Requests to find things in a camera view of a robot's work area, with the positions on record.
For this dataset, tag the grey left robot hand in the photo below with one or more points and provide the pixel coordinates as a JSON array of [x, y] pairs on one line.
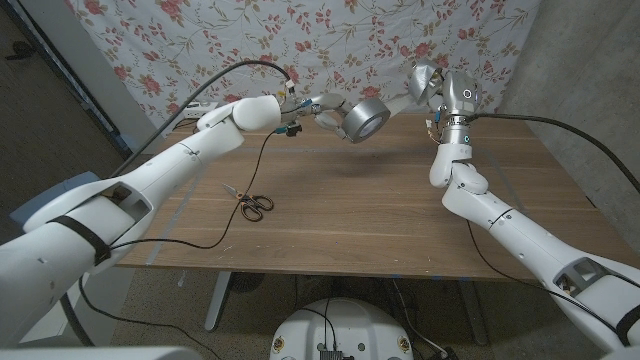
[[327, 107]]

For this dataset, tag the grey duct tape roll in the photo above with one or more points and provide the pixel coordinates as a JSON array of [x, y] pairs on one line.
[[362, 117]]

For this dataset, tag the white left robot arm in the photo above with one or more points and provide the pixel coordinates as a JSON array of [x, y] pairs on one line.
[[150, 185]]

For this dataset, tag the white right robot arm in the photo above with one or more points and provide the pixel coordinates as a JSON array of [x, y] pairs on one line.
[[525, 240]]

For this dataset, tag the orange black scissors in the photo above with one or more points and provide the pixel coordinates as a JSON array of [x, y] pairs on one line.
[[252, 206]]

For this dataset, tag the floral backdrop cloth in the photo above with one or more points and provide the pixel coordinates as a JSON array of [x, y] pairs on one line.
[[320, 40]]

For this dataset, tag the white power strip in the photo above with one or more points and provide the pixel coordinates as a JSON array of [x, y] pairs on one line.
[[205, 106]]

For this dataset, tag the black floor fan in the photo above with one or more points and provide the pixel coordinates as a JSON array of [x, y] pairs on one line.
[[246, 282]]

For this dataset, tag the white robot torso base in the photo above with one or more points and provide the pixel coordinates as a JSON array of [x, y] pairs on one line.
[[345, 325]]

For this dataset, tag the grey table leg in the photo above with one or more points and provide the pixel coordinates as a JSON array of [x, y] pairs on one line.
[[218, 300], [472, 312]]

